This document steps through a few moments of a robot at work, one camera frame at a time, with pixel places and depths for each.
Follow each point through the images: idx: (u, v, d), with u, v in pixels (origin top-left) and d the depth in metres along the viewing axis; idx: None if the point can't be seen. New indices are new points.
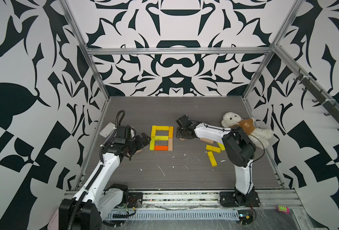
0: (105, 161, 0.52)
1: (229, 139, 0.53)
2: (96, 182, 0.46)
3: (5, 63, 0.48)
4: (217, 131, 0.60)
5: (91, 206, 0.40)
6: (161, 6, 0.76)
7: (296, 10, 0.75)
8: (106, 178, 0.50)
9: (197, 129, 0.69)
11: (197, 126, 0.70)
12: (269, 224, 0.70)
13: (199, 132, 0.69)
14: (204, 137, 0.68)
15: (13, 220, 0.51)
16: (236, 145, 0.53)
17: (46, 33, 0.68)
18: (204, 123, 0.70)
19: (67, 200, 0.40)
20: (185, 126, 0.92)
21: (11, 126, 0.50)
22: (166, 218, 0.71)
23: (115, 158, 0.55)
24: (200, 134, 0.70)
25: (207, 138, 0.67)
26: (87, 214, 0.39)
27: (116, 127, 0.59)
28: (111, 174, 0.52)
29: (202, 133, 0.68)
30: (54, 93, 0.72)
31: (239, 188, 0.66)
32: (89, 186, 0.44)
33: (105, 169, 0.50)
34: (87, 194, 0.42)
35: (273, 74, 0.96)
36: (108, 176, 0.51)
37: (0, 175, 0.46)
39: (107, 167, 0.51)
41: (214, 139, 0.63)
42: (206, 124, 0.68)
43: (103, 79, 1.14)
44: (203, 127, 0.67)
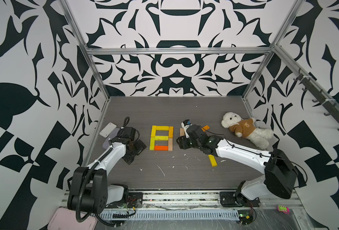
0: (114, 146, 0.58)
1: (274, 170, 0.43)
2: (108, 158, 0.51)
3: (5, 63, 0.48)
4: (252, 155, 0.49)
5: (102, 173, 0.44)
6: (161, 6, 0.76)
7: (296, 10, 0.75)
8: (114, 159, 0.56)
9: (220, 149, 0.57)
11: (219, 143, 0.59)
12: (269, 224, 0.70)
13: (222, 151, 0.57)
14: (226, 157, 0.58)
15: (12, 221, 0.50)
16: (281, 177, 0.44)
17: (46, 33, 0.68)
18: (228, 141, 0.58)
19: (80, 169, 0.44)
20: (201, 143, 0.65)
21: (11, 126, 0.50)
22: (166, 218, 0.71)
23: (122, 145, 0.61)
24: (221, 154, 0.59)
25: (231, 158, 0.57)
26: (99, 178, 0.43)
27: (124, 128, 0.72)
28: (118, 158, 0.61)
29: (227, 154, 0.56)
30: (54, 93, 0.72)
31: (245, 193, 0.64)
32: (102, 159, 0.50)
33: (115, 151, 0.56)
34: (99, 165, 0.47)
35: (273, 74, 0.96)
36: (115, 159, 0.57)
37: (0, 175, 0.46)
39: (116, 150, 0.57)
41: (244, 163, 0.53)
42: (231, 143, 0.57)
43: (103, 79, 1.14)
44: (229, 146, 0.56)
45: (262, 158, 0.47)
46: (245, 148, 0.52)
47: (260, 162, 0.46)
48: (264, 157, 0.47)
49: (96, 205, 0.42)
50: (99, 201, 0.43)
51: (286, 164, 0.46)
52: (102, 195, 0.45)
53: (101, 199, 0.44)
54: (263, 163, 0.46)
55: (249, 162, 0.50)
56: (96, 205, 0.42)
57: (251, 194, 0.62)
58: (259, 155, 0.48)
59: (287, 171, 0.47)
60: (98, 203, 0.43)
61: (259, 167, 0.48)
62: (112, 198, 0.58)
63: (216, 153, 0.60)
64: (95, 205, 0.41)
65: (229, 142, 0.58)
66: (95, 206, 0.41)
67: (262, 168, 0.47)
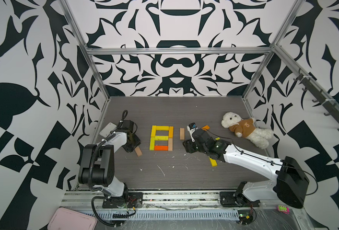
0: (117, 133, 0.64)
1: (286, 179, 0.42)
2: (112, 140, 0.56)
3: (5, 63, 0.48)
4: (263, 163, 0.48)
5: (110, 147, 0.48)
6: (161, 6, 0.76)
7: (296, 10, 0.75)
8: (118, 142, 0.61)
9: (228, 155, 0.56)
11: (227, 149, 0.57)
12: (269, 225, 0.70)
13: (230, 157, 0.56)
14: (233, 163, 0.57)
15: (11, 221, 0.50)
16: (295, 186, 0.43)
17: (46, 33, 0.68)
18: (237, 147, 0.57)
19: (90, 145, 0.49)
20: (208, 148, 0.63)
21: (11, 126, 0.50)
22: (166, 218, 0.71)
23: (124, 133, 0.66)
24: (230, 160, 0.57)
25: (239, 164, 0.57)
26: (107, 152, 0.48)
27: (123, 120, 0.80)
28: (121, 141, 0.64)
29: (236, 160, 0.55)
30: (54, 93, 0.72)
31: (246, 194, 0.64)
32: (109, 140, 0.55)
33: (119, 135, 0.63)
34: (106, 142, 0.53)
35: (273, 74, 0.96)
36: (119, 143, 0.62)
37: (0, 176, 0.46)
39: (120, 134, 0.63)
41: (253, 169, 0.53)
42: (240, 149, 0.55)
43: (103, 79, 1.14)
44: (238, 153, 0.54)
45: (274, 166, 0.46)
46: (254, 155, 0.51)
47: (272, 170, 0.45)
48: (275, 165, 0.46)
49: (105, 177, 0.46)
50: (108, 173, 0.47)
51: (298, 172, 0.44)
52: (110, 170, 0.49)
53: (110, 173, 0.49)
54: (274, 172, 0.44)
55: (259, 169, 0.49)
56: (104, 177, 0.46)
57: (252, 194, 0.61)
58: (270, 163, 0.47)
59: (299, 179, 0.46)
60: (106, 176, 0.46)
61: (269, 175, 0.46)
62: (113, 189, 0.58)
63: (224, 159, 0.59)
64: (104, 177, 0.46)
65: (238, 148, 0.56)
66: (104, 178, 0.46)
67: (273, 177, 0.45)
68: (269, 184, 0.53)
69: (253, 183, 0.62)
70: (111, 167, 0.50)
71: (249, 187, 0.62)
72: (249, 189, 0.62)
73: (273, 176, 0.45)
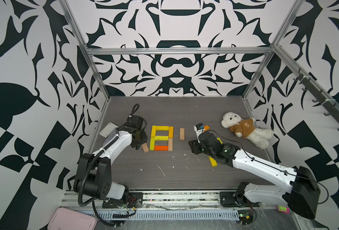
0: (121, 135, 0.59)
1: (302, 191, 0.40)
2: (112, 147, 0.52)
3: (5, 63, 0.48)
4: (275, 172, 0.46)
5: (106, 161, 0.44)
6: (161, 6, 0.76)
7: (296, 10, 0.75)
8: (119, 148, 0.56)
9: (237, 161, 0.54)
11: (236, 155, 0.55)
12: (269, 225, 0.70)
13: (240, 163, 0.54)
14: (242, 168, 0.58)
15: (12, 221, 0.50)
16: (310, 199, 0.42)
17: (46, 33, 0.68)
18: (247, 154, 0.54)
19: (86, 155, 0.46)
20: (215, 153, 0.61)
21: (11, 125, 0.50)
22: (166, 218, 0.71)
23: (129, 135, 0.61)
24: (239, 166, 0.55)
25: (249, 171, 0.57)
26: (103, 166, 0.44)
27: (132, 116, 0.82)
28: (123, 146, 0.59)
29: (246, 166, 0.53)
30: (54, 93, 0.72)
31: (249, 195, 0.63)
32: (107, 147, 0.51)
33: (120, 140, 0.56)
34: (104, 153, 0.48)
35: (273, 74, 0.96)
36: (121, 147, 0.57)
37: (0, 176, 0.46)
39: (122, 139, 0.57)
41: (266, 178, 0.49)
42: (251, 156, 0.53)
43: (103, 79, 1.14)
44: (248, 160, 0.52)
45: (287, 176, 0.44)
46: (267, 163, 0.49)
47: (285, 179, 0.44)
48: (289, 175, 0.44)
49: (99, 191, 0.43)
50: (102, 187, 0.45)
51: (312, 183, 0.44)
52: (106, 182, 0.46)
53: (105, 186, 0.46)
54: (288, 182, 0.43)
55: (272, 178, 0.47)
56: (98, 191, 0.43)
57: (255, 197, 0.61)
58: (284, 172, 0.46)
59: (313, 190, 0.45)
60: (100, 190, 0.44)
61: (282, 185, 0.45)
62: (112, 194, 0.58)
63: (232, 164, 0.57)
64: (98, 191, 0.43)
65: (249, 154, 0.54)
66: (97, 192, 0.43)
67: (286, 187, 0.44)
68: (277, 190, 0.52)
69: (258, 186, 0.61)
70: (107, 181, 0.47)
71: (252, 189, 0.62)
72: (252, 191, 0.61)
73: (287, 186, 0.44)
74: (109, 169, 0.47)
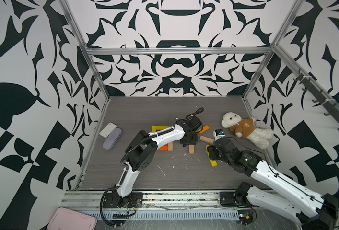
0: (176, 128, 0.64)
1: (328, 221, 0.39)
2: (164, 136, 0.58)
3: (5, 63, 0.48)
4: (301, 195, 0.44)
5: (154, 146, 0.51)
6: (161, 6, 0.76)
7: (296, 10, 0.75)
8: (169, 139, 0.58)
9: (260, 173, 0.50)
11: (258, 166, 0.52)
12: (269, 224, 0.70)
13: (262, 177, 0.51)
14: (260, 181, 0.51)
15: (12, 220, 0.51)
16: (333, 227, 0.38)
17: (46, 33, 0.68)
18: (270, 167, 0.51)
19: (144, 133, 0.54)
20: (233, 160, 0.58)
21: (11, 126, 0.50)
22: (166, 218, 0.71)
23: (183, 132, 0.66)
24: (257, 178, 0.52)
25: (266, 185, 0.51)
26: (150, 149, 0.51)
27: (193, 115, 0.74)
28: (174, 140, 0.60)
29: (266, 181, 0.50)
30: (54, 93, 0.72)
31: (252, 197, 0.62)
32: (160, 134, 0.57)
33: (173, 133, 0.62)
34: (156, 138, 0.55)
35: (273, 74, 0.96)
36: (171, 140, 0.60)
37: (0, 175, 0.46)
39: (175, 133, 0.62)
41: (286, 197, 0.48)
42: (275, 172, 0.49)
43: (103, 79, 1.14)
44: (272, 175, 0.49)
45: (313, 201, 0.42)
46: (292, 182, 0.47)
47: (311, 205, 0.42)
48: (315, 201, 0.42)
49: (139, 163, 0.52)
50: (142, 162, 0.53)
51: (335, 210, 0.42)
52: (146, 161, 0.55)
53: (144, 163, 0.55)
54: (314, 209, 0.41)
55: (294, 199, 0.45)
56: (137, 162, 0.52)
57: (258, 201, 0.61)
58: (309, 197, 0.43)
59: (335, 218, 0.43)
60: (139, 163, 0.52)
61: (305, 209, 0.43)
62: (125, 186, 0.63)
63: (250, 174, 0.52)
64: (139, 163, 0.52)
65: (271, 168, 0.51)
66: (137, 163, 0.52)
67: (310, 212, 0.42)
68: (289, 205, 0.51)
69: (264, 192, 0.61)
70: (147, 161, 0.56)
71: (256, 194, 0.62)
72: (256, 195, 0.61)
73: (311, 212, 0.42)
74: (154, 153, 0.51)
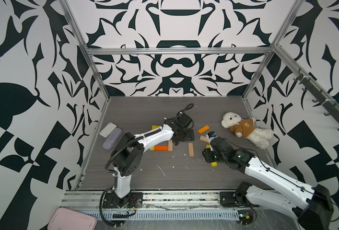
0: (164, 128, 0.61)
1: (318, 210, 0.39)
2: (151, 138, 0.55)
3: (5, 63, 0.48)
4: (292, 187, 0.45)
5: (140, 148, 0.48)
6: (161, 6, 0.76)
7: (296, 10, 0.75)
8: (158, 140, 0.60)
9: (252, 169, 0.52)
11: (250, 162, 0.54)
12: (269, 224, 0.70)
13: (255, 172, 0.52)
14: (254, 177, 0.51)
15: (12, 220, 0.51)
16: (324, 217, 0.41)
17: (46, 33, 0.68)
18: (263, 162, 0.53)
19: (128, 135, 0.51)
20: (227, 157, 0.60)
21: (11, 126, 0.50)
22: (165, 218, 0.71)
23: (171, 132, 0.63)
24: (251, 174, 0.54)
25: (261, 180, 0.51)
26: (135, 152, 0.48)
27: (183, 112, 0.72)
28: (163, 140, 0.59)
29: (259, 176, 0.52)
30: (54, 93, 0.72)
31: (251, 196, 0.63)
32: (146, 136, 0.54)
33: (161, 134, 0.59)
34: (142, 140, 0.52)
35: (273, 74, 0.96)
36: (160, 141, 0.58)
37: (1, 175, 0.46)
39: (163, 134, 0.60)
41: (280, 192, 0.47)
42: (266, 166, 0.51)
43: (103, 79, 1.14)
44: (263, 169, 0.51)
45: (304, 193, 0.43)
46: (283, 176, 0.48)
47: (302, 197, 0.43)
48: (307, 192, 0.43)
49: (126, 168, 0.49)
50: (129, 166, 0.50)
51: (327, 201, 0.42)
52: (134, 165, 0.52)
53: (132, 166, 0.51)
54: (305, 200, 0.42)
55: (286, 192, 0.46)
56: (124, 167, 0.49)
57: (258, 200, 0.61)
58: (300, 188, 0.44)
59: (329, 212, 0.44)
60: (126, 167, 0.49)
61: (297, 201, 0.44)
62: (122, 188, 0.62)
63: (244, 170, 0.56)
64: (125, 167, 0.49)
65: (263, 163, 0.52)
66: (123, 168, 0.49)
67: (302, 204, 0.43)
68: (286, 201, 0.51)
69: (263, 190, 0.61)
70: (134, 165, 0.52)
71: (255, 192, 0.62)
72: (255, 194, 0.62)
73: (303, 204, 0.42)
74: (141, 155, 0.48)
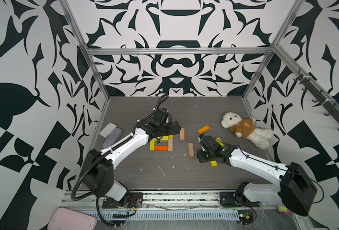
0: (136, 135, 0.55)
1: (290, 184, 0.42)
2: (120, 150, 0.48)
3: (5, 63, 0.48)
4: (267, 167, 0.48)
5: (109, 165, 0.43)
6: (161, 6, 0.76)
7: (296, 10, 0.75)
8: (129, 148, 0.52)
9: (234, 159, 0.57)
11: (232, 154, 0.58)
12: (269, 225, 0.70)
13: (237, 162, 0.57)
14: (239, 166, 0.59)
15: (12, 220, 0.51)
16: (297, 190, 0.42)
17: (46, 34, 0.68)
18: (242, 152, 0.57)
19: (94, 152, 0.45)
20: (214, 152, 0.66)
21: (11, 126, 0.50)
22: (165, 218, 0.71)
23: (145, 136, 0.57)
24: (235, 164, 0.58)
25: (245, 168, 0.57)
26: (105, 170, 0.42)
27: (155, 109, 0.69)
28: (135, 147, 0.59)
29: (241, 164, 0.56)
30: (54, 93, 0.72)
31: (246, 193, 0.64)
32: (115, 148, 0.48)
33: (134, 141, 0.53)
34: (111, 154, 0.46)
35: (273, 74, 0.96)
36: (132, 148, 0.54)
37: (1, 176, 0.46)
39: (135, 141, 0.54)
41: (261, 175, 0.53)
42: (246, 154, 0.56)
43: (103, 79, 1.14)
44: (243, 157, 0.55)
45: (278, 171, 0.46)
46: (261, 160, 0.51)
47: (276, 174, 0.46)
48: (280, 170, 0.46)
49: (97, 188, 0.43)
50: (100, 186, 0.44)
51: (304, 180, 0.44)
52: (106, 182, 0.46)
53: (104, 185, 0.46)
54: (278, 176, 0.45)
55: (264, 174, 0.49)
56: (95, 188, 0.43)
57: (254, 195, 0.60)
58: (274, 167, 0.47)
59: (305, 187, 0.45)
60: (97, 188, 0.43)
61: (274, 180, 0.47)
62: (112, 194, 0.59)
63: (229, 163, 0.60)
64: (96, 188, 0.43)
65: (243, 152, 0.57)
66: (95, 188, 0.43)
67: (277, 181, 0.45)
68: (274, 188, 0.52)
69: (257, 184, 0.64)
70: (106, 183, 0.46)
71: (250, 188, 0.63)
72: (250, 189, 0.62)
73: (277, 180, 0.45)
74: (111, 172, 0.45)
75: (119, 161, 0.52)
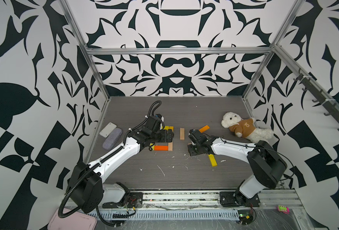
0: (126, 144, 0.53)
1: (256, 157, 0.47)
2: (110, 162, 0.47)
3: (5, 63, 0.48)
4: (239, 147, 0.54)
5: (98, 178, 0.41)
6: (161, 6, 0.76)
7: (296, 10, 0.75)
8: (120, 160, 0.51)
9: (214, 145, 0.63)
11: (214, 142, 0.65)
12: (269, 225, 0.70)
13: (217, 148, 0.63)
14: (221, 154, 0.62)
15: (12, 221, 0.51)
16: (264, 164, 0.46)
17: (46, 34, 0.68)
18: (221, 138, 0.64)
19: (82, 165, 0.44)
20: (199, 143, 0.74)
21: (11, 126, 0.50)
22: (165, 218, 0.71)
23: (137, 145, 0.56)
24: (217, 151, 0.63)
25: (227, 154, 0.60)
26: (92, 184, 0.40)
27: (148, 117, 0.63)
28: (126, 157, 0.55)
29: (221, 150, 0.62)
30: (54, 93, 0.72)
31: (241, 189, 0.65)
32: (104, 161, 0.46)
33: (123, 152, 0.51)
34: (99, 167, 0.44)
35: (273, 74, 0.96)
36: (122, 160, 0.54)
37: (1, 176, 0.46)
39: (126, 151, 0.52)
41: (236, 156, 0.56)
42: (224, 140, 0.63)
43: (103, 79, 1.14)
44: (221, 143, 0.61)
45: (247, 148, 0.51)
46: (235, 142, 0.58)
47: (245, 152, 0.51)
48: (249, 147, 0.51)
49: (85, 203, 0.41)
50: (88, 201, 0.42)
51: (272, 155, 0.48)
52: (95, 197, 0.44)
53: (93, 200, 0.44)
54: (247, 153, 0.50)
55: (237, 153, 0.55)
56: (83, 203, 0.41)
57: (248, 191, 0.62)
58: (245, 146, 0.53)
59: (274, 162, 0.49)
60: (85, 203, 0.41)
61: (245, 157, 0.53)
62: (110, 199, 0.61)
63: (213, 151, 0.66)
64: (84, 203, 0.41)
65: (222, 139, 0.64)
66: (83, 203, 0.41)
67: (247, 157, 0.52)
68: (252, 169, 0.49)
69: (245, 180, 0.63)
70: (95, 197, 0.44)
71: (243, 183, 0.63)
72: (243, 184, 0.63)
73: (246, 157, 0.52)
74: (100, 186, 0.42)
75: (108, 174, 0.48)
